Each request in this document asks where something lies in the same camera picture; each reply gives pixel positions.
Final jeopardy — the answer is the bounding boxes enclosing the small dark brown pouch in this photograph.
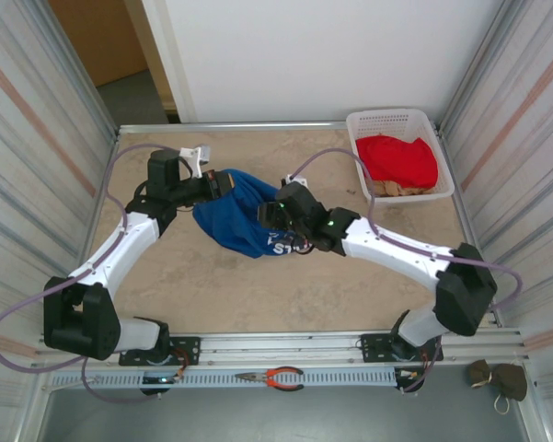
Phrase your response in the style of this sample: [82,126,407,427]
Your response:
[468,358,493,389]

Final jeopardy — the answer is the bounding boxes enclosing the white plastic basket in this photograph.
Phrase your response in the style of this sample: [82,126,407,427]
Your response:
[345,108,456,206]

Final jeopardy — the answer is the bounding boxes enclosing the large dark brown pouch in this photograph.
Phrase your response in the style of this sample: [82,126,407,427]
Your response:
[490,362,529,415]

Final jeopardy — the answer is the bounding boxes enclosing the brown wooden door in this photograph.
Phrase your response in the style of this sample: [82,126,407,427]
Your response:
[48,0,149,88]

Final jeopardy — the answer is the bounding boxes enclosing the orange handled pliers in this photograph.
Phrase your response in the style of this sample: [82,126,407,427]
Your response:
[234,366,305,393]

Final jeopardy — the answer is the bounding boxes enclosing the blue t-shirt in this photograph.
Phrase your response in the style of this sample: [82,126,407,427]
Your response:
[191,168,317,260]

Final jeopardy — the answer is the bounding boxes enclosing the white door frame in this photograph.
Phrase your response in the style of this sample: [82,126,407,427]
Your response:
[122,0,199,124]

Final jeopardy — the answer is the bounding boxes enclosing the grey slotted cable duct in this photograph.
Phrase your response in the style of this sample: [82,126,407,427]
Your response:
[50,367,399,390]

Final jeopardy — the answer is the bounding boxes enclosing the red cloth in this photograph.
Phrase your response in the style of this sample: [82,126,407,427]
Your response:
[354,134,440,190]

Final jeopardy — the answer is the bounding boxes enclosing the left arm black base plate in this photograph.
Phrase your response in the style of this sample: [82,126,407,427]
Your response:
[118,336,202,367]

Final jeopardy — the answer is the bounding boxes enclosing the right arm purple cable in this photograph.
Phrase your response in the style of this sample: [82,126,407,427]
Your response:
[292,147,524,395]

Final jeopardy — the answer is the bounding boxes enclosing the aluminium table frame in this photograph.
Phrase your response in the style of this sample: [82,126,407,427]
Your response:
[29,120,533,369]

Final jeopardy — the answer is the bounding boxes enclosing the tan cloth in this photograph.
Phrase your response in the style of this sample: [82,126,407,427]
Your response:
[370,178,436,198]

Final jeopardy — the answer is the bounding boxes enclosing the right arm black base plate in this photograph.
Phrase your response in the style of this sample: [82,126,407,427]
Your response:
[359,331,444,365]

